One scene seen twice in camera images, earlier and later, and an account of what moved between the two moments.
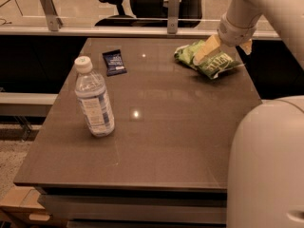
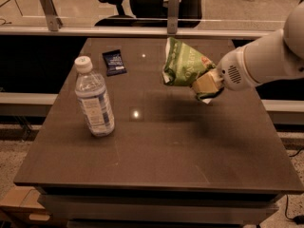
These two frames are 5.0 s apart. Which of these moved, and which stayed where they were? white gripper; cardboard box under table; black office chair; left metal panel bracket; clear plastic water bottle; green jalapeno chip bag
Moved: white gripper; green jalapeno chip bag
Stayed: clear plastic water bottle; black office chair; left metal panel bracket; cardboard box under table
